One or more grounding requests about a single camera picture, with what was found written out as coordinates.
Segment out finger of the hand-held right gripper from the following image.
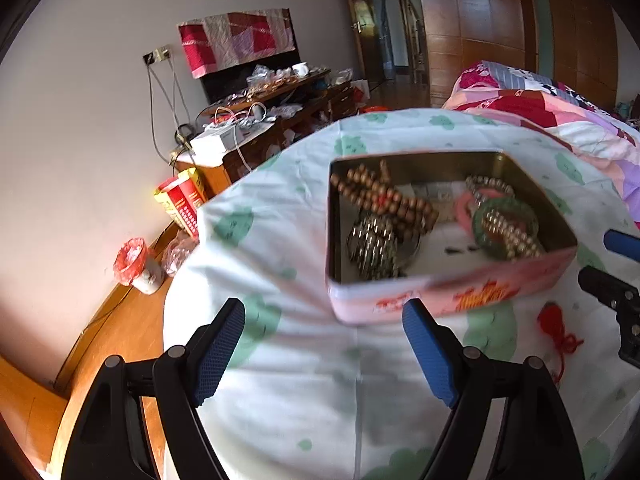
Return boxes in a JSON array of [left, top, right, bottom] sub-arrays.
[[603, 229, 640, 259], [577, 265, 640, 311]]

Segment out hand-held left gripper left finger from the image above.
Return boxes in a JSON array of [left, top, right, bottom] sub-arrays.
[[60, 297, 246, 480]]

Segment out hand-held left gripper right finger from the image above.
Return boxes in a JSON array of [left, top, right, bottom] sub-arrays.
[[402, 298, 586, 480]]

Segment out pink tin box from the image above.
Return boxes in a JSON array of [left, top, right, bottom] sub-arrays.
[[324, 149, 579, 325]]

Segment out pearl bracelet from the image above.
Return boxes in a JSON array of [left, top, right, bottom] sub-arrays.
[[481, 206, 544, 261]]

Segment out gold bead necklace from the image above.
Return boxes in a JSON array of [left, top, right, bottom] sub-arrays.
[[348, 212, 402, 281]]

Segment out green bangle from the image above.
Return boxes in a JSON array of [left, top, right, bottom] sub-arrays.
[[472, 198, 541, 262]]

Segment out grey-brown bead bracelet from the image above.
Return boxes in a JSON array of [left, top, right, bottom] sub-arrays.
[[464, 173, 516, 199]]

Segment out wooden bead necklace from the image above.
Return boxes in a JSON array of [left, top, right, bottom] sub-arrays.
[[329, 159, 442, 237]]

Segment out white tablecloth with green print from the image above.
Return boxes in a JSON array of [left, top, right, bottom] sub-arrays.
[[162, 107, 640, 480]]

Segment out clear plastic bag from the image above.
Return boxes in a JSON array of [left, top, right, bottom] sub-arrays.
[[162, 232, 201, 279]]

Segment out cup with red plastic bag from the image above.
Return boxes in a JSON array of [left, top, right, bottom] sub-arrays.
[[113, 238, 164, 295]]

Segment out pink bangle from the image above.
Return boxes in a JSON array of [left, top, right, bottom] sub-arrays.
[[453, 187, 502, 234]]

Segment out red and yellow carton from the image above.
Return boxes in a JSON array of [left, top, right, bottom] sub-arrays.
[[153, 167, 207, 239]]

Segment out patchwork bed quilt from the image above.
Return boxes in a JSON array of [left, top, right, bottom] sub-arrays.
[[442, 59, 640, 222]]

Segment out white box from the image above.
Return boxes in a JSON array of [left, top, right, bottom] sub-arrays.
[[189, 127, 242, 169]]

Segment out wooden television cabinet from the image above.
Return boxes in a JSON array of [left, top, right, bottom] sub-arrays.
[[172, 67, 372, 202]]

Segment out wooden wardrobe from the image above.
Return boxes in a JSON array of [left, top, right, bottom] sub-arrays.
[[412, 0, 619, 109]]

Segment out red patchwork covered television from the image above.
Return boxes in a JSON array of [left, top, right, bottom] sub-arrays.
[[177, 7, 297, 80]]

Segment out wooden door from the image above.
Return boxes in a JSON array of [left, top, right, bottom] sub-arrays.
[[342, 0, 387, 97]]

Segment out red tassel cord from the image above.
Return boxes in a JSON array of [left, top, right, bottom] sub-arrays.
[[537, 300, 585, 380]]

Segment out hanging cables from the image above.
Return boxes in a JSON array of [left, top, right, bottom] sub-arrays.
[[146, 62, 194, 164]]

